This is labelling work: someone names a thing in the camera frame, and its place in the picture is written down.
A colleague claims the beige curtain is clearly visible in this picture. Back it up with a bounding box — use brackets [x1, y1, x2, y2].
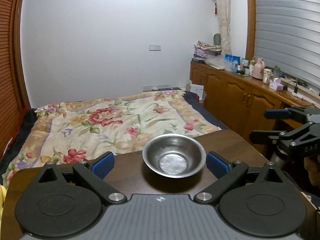
[216, 0, 232, 55]

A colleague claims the grey window blind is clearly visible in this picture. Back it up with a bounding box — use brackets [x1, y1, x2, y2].
[254, 0, 319, 87]

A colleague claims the pink tissue box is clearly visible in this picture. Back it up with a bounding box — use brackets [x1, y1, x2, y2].
[269, 82, 284, 91]

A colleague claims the floral bed quilt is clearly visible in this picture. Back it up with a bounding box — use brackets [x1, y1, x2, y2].
[1, 90, 226, 187]

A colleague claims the green bottle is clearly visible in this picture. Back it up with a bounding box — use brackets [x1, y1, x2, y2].
[272, 66, 281, 79]

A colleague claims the wall socket strip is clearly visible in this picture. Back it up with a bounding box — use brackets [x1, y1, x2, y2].
[143, 84, 180, 92]

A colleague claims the green fan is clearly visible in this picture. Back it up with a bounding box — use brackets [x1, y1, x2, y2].
[213, 33, 221, 46]

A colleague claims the wooden sideboard cabinet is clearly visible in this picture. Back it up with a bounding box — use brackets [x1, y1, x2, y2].
[190, 62, 318, 141]

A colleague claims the folded cloth stack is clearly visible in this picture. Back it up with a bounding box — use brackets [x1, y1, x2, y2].
[194, 41, 222, 58]

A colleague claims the small steel bowl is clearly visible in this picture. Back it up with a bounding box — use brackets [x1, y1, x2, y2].
[142, 133, 207, 179]

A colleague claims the pink jug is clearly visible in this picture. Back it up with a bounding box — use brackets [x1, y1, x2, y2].
[252, 58, 265, 80]

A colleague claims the yellow plush toy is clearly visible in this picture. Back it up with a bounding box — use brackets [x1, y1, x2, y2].
[0, 185, 7, 219]

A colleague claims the black charger cable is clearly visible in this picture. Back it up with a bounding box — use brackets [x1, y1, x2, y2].
[287, 79, 311, 97]

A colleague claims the blue white box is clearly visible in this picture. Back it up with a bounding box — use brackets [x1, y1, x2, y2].
[223, 54, 240, 73]

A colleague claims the brown wooden headboard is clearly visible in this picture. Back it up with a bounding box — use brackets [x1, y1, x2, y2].
[1, 0, 30, 156]

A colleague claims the white wall switch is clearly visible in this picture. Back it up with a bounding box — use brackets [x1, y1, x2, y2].
[149, 44, 161, 51]

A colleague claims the white jar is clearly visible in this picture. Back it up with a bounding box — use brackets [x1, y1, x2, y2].
[263, 68, 272, 84]

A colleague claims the person's right hand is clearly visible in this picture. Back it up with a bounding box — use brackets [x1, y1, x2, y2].
[304, 157, 320, 186]

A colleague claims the white paper bag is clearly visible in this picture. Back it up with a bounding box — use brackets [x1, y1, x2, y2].
[190, 84, 204, 100]

